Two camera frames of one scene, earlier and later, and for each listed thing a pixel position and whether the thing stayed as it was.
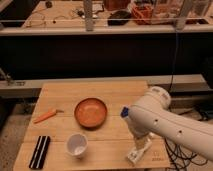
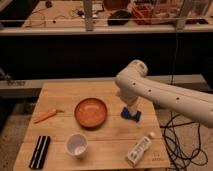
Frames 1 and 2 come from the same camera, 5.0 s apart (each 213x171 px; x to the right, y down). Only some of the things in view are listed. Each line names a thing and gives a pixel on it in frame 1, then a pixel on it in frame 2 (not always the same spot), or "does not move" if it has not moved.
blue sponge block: x=124 y=112 does not move
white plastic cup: x=76 y=144 does not move
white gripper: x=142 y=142 to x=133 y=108
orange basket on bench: x=143 y=13 does not move
